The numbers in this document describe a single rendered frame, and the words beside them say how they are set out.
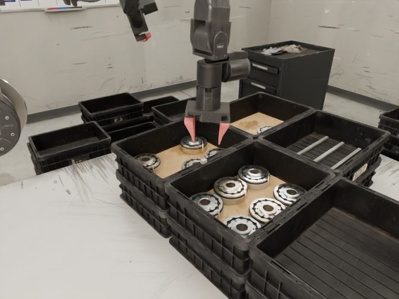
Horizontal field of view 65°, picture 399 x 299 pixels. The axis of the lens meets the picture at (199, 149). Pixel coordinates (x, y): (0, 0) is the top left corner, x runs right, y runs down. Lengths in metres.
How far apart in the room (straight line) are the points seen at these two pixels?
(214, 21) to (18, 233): 0.89
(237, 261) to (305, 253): 0.18
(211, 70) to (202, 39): 0.07
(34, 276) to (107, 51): 3.14
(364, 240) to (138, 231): 0.66
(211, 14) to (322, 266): 0.61
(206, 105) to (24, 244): 0.73
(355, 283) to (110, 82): 3.54
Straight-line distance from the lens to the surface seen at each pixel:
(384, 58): 4.27
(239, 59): 0.74
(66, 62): 3.78
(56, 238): 1.11
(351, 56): 4.46
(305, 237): 0.89
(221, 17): 0.67
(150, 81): 4.18
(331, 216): 0.97
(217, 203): 0.90
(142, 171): 0.93
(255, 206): 0.90
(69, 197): 1.27
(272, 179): 1.07
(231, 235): 0.71
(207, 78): 0.69
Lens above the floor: 1.43
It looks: 30 degrees down
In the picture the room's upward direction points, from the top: straight up
